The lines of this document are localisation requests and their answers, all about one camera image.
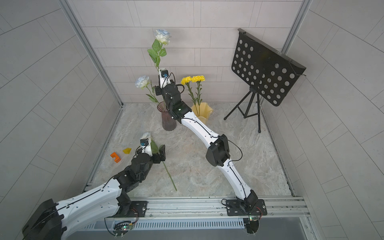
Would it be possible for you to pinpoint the orange plastic block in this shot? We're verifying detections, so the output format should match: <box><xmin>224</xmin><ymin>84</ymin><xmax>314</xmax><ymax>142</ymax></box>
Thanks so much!
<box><xmin>110</xmin><ymin>152</ymin><xmax>121</xmax><ymax>163</ymax></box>

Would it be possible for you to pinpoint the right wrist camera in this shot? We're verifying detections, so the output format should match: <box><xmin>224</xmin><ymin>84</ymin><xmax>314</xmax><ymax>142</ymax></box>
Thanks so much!
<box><xmin>159</xmin><ymin>69</ymin><xmax>171</xmax><ymax>88</ymax></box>

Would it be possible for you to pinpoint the purple glass vase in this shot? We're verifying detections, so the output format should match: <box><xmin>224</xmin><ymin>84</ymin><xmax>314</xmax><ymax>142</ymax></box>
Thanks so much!
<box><xmin>157</xmin><ymin>102</ymin><xmax>177</xmax><ymax>132</ymax></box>

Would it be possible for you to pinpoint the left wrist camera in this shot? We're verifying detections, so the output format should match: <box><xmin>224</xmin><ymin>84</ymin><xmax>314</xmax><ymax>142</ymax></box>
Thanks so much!
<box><xmin>140</xmin><ymin>137</ymin><xmax>153</xmax><ymax>157</ymax></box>

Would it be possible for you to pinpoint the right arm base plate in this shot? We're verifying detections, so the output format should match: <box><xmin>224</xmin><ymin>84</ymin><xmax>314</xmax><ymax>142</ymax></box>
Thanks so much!
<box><xmin>222</xmin><ymin>199</ymin><xmax>268</xmax><ymax>217</ymax></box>

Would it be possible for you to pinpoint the left circuit board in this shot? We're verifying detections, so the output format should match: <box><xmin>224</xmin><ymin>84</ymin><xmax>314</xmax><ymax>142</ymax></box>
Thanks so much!
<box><xmin>113</xmin><ymin>221</ymin><xmax>135</xmax><ymax>238</ymax></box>

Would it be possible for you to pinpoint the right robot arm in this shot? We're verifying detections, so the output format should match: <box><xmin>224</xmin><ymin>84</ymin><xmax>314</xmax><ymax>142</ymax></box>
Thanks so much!
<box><xmin>155</xmin><ymin>83</ymin><xmax>258</xmax><ymax>215</ymax></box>

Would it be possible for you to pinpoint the black perforated music stand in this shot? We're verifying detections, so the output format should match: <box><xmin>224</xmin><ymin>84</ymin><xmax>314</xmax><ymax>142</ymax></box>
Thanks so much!
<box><xmin>224</xmin><ymin>28</ymin><xmax>307</xmax><ymax>121</ymax></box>

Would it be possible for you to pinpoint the white rose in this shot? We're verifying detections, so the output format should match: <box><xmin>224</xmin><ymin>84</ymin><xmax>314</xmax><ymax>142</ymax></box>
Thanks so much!
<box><xmin>147</xmin><ymin>29</ymin><xmax>171</xmax><ymax>71</ymax></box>
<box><xmin>135</xmin><ymin>76</ymin><xmax>160</xmax><ymax>104</ymax></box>
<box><xmin>141</xmin><ymin>132</ymin><xmax>177</xmax><ymax>191</ymax></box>

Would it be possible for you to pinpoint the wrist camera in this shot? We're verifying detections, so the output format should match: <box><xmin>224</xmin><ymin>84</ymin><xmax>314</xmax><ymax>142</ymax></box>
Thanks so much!
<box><xmin>159</xmin><ymin>69</ymin><xmax>171</xmax><ymax>88</ymax></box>
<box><xmin>140</xmin><ymin>137</ymin><xmax>153</xmax><ymax>157</ymax></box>

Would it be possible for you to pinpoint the circuit board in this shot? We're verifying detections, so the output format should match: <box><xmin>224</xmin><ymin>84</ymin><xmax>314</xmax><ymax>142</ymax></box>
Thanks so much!
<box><xmin>113</xmin><ymin>221</ymin><xmax>135</xmax><ymax>238</ymax></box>
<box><xmin>243</xmin><ymin>218</ymin><xmax>260</xmax><ymax>235</ymax></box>

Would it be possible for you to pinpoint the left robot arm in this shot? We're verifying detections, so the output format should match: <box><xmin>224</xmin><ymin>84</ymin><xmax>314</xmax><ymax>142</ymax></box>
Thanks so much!
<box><xmin>22</xmin><ymin>145</ymin><xmax>166</xmax><ymax>240</ymax></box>

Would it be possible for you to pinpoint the aluminium rail frame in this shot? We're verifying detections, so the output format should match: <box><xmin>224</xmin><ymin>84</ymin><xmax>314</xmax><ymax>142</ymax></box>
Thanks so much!
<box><xmin>131</xmin><ymin>196</ymin><xmax>310</xmax><ymax>220</ymax></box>

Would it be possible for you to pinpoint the yellow plastic piece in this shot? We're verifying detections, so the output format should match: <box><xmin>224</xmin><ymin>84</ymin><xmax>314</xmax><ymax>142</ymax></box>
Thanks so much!
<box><xmin>123</xmin><ymin>148</ymin><xmax>132</xmax><ymax>155</ymax></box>

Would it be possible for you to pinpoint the yellow carnation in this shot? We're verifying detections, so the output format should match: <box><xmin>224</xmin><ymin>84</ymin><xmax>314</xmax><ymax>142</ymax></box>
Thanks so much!
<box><xmin>181</xmin><ymin>76</ymin><xmax>195</xmax><ymax>103</ymax></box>
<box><xmin>191</xmin><ymin>76</ymin><xmax>206</xmax><ymax>115</ymax></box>

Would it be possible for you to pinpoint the right circuit board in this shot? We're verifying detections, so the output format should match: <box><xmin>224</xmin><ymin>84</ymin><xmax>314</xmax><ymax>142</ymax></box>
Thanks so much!
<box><xmin>243</xmin><ymin>218</ymin><xmax>260</xmax><ymax>235</ymax></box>

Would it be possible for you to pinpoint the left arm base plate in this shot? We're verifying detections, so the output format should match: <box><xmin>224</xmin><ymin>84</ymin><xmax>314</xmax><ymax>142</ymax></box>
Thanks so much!
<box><xmin>113</xmin><ymin>201</ymin><xmax>148</xmax><ymax>218</ymax></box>

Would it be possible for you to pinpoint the yellow ruffled vase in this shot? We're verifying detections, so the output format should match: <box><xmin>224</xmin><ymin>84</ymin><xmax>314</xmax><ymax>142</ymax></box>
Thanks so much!
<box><xmin>192</xmin><ymin>102</ymin><xmax>214</xmax><ymax>125</ymax></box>

